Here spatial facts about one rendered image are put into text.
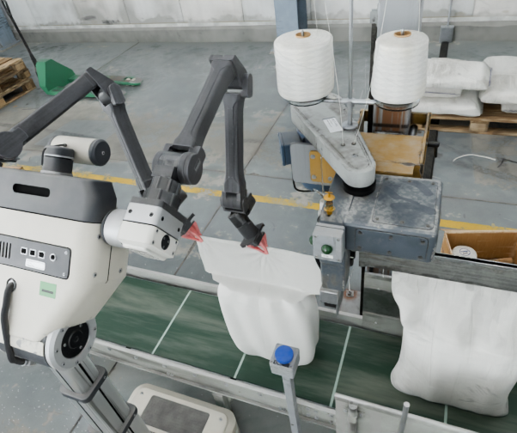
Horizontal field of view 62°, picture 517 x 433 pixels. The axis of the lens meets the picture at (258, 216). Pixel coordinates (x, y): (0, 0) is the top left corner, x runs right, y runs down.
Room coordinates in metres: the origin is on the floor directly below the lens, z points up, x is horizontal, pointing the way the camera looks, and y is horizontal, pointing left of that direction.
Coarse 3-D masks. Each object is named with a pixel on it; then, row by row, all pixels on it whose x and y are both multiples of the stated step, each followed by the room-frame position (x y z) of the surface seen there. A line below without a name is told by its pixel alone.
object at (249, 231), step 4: (248, 220) 1.12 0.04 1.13; (244, 224) 1.10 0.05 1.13; (248, 224) 1.11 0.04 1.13; (252, 224) 1.12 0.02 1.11; (256, 224) 1.16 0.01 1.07; (260, 224) 1.14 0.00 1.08; (264, 224) 1.14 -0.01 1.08; (236, 228) 1.12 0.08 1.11; (240, 228) 1.10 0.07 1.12; (244, 228) 1.10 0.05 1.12; (248, 228) 1.10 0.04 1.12; (252, 228) 1.10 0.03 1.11; (256, 228) 1.12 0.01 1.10; (260, 228) 1.12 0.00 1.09; (240, 232) 1.10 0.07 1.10; (244, 232) 1.10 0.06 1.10; (248, 232) 1.09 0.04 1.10; (252, 232) 1.10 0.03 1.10; (256, 232) 1.10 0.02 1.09; (244, 236) 1.10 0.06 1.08; (248, 236) 1.09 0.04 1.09; (252, 236) 1.09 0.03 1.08; (256, 236) 1.08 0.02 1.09; (244, 240) 1.10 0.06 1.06; (248, 240) 1.09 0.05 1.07; (252, 240) 1.07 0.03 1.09; (240, 244) 1.09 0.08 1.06; (244, 244) 1.07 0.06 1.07; (248, 244) 1.07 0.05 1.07; (252, 244) 1.06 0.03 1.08
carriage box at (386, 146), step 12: (360, 120) 1.31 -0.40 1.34; (420, 120) 1.29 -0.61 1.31; (360, 132) 1.23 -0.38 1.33; (372, 132) 1.24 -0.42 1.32; (384, 132) 1.21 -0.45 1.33; (396, 132) 1.20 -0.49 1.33; (372, 144) 1.15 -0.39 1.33; (384, 144) 1.14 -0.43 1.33; (396, 144) 1.13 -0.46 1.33; (408, 144) 1.11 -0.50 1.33; (420, 144) 1.10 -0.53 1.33; (384, 156) 1.07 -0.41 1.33; (396, 156) 1.06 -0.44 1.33; (408, 156) 1.05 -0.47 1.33; (420, 156) 1.04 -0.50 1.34; (420, 168) 0.99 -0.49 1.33
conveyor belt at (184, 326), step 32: (128, 288) 1.62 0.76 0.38; (160, 288) 1.58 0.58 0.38; (96, 320) 1.43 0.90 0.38; (128, 320) 1.39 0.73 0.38; (160, 320) 1.36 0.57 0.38; (192, 320) 1.33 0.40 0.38; (224, 320) 1.30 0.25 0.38; (320, 320) 1.20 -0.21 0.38; (160, 352) 1.18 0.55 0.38; (192, 352) 1.15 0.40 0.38; (224, 352) 1.12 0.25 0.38; (320, 352) 1.04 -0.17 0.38; (352, 352) 1.02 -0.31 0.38; (384, 352) 0.99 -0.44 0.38; (256, 384) 0.94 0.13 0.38; (320, 384) 0.90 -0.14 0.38; (352, 384) 0.87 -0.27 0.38; (384, 384) 0.85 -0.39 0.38; (448, 416) 0.69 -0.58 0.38; (480, 416) 0.67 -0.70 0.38; (512, 416) 0.65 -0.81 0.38
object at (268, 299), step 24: (216, 240) 1.18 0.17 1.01; (216, 264) 1.19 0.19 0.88; (240, 264) 1.14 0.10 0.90; (264, 264) 1.10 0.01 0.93; (288, 264) 1.06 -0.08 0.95; (312, 264) 1.01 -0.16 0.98; (240, 288) 1.10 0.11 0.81; (264, 288) 1.08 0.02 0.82; (288, 288) 1.06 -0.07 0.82; (312, 288) 1.02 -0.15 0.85; (240, 312) 1.07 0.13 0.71; (264, 312) 1.03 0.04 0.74; (288, 312) 1.00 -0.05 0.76; (312, 312) 1.01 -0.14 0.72; (240, 336) 1.08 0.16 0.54; (264, 336) 1.03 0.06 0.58; (288, 336) 0.99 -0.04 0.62; (312, 336) 0.98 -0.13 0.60; (312, 360) 0.98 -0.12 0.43
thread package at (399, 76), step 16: (400, 32) 1.09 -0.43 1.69; (416, 32) 1.09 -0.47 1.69; (384, 48) 1.05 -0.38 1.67; (400, 48) 1.02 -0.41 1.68; (416, 48) 1.01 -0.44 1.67; (384, 64) 1.04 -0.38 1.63; (400, 64) 1.02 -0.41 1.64; (416, 64) 1.01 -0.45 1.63; (384, 80) 1.04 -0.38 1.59; (400, 80) 1.01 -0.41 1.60; (416, 80) 1.01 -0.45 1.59; (384, 96) 1.03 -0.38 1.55; (400, 96) 1.01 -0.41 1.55; (416, 96) 1.01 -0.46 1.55
